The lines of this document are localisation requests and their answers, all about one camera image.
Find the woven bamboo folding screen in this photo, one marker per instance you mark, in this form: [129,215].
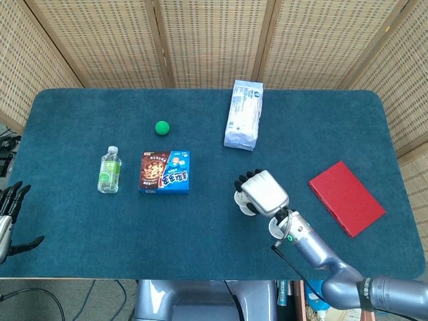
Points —
[207,40]

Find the red book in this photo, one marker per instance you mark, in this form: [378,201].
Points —
[346,197]

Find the blue spray bottle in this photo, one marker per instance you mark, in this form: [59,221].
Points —
[314,302]

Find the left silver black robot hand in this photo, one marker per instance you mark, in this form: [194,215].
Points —
[6,230]

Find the white tissue pack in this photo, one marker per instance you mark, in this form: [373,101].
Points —
[243,117]

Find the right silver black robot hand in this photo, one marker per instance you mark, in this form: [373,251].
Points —
[265,192]

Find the white paper cup blue print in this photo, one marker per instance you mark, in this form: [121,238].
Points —
[241,200]

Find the grey robot torso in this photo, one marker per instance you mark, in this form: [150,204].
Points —
[200,301]

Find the teal plastic package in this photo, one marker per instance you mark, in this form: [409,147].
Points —
[283,294]

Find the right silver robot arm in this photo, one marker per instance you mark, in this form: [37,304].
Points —
[321,250]

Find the blue brown cookie box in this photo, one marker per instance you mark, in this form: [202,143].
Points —
[165,172]

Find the green ball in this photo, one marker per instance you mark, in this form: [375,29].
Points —
[162,127]

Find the dark blue table mat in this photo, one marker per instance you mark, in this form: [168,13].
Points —
[207,230]

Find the clear green-label water bottle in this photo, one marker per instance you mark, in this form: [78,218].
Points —
[109,170]

